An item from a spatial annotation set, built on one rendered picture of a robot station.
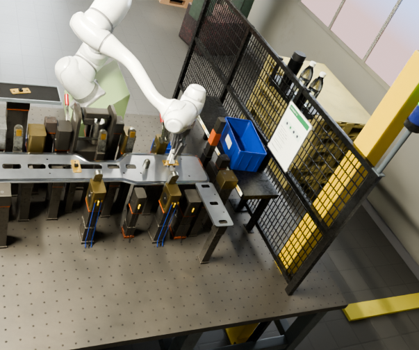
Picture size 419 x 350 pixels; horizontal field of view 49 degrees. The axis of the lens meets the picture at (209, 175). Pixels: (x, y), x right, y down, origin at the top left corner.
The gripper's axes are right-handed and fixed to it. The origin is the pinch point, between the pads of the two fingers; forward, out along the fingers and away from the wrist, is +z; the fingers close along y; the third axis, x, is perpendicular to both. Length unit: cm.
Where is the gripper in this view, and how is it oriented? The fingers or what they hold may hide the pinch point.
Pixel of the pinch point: (172, 156)
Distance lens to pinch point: 229.9
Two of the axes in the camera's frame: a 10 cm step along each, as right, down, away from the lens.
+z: -3.2, 7.3, 6.0
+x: 8.8, -0.1, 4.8
